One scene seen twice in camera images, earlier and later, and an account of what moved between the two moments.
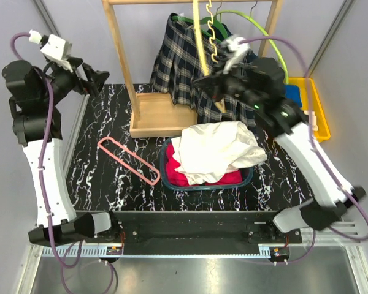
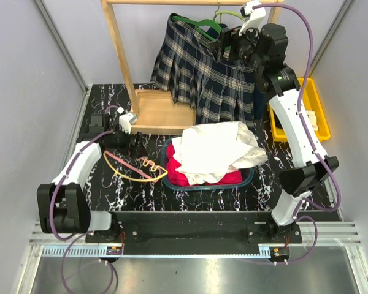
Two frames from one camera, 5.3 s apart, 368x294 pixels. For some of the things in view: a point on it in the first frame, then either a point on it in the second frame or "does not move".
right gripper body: (236, 86) to (241, 46)
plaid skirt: (186, 53) does not move
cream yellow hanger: (202, 46) to (138, 159)
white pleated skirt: (207, 152) does not move
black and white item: (314, 127) does not move
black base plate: (197, 233) does not move
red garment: (176, 177) does not move
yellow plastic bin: (324, 130) does not move
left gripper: (96, 78) to (137, 150)
